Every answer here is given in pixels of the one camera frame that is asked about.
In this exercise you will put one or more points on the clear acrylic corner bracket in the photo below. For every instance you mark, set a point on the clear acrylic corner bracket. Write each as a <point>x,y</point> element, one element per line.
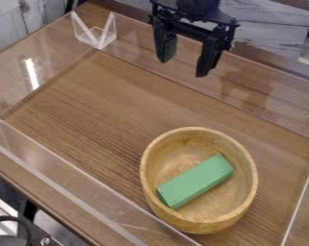
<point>95,37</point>

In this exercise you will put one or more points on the brown wooden bowl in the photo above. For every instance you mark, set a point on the brown wooden bowl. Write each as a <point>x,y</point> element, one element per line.
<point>176,151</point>

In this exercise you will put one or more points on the clear acrylic tray wall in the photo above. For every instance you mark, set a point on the clear acrylic tray wall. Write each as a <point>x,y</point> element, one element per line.
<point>86,205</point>

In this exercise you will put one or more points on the green rectangular block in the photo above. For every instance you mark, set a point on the green rectangular block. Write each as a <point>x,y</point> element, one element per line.
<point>195,181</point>

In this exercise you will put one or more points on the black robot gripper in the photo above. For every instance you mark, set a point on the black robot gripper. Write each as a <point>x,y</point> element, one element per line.
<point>195,11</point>

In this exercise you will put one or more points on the black table leg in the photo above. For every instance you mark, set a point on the black table leg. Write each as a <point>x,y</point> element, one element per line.
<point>29,211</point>

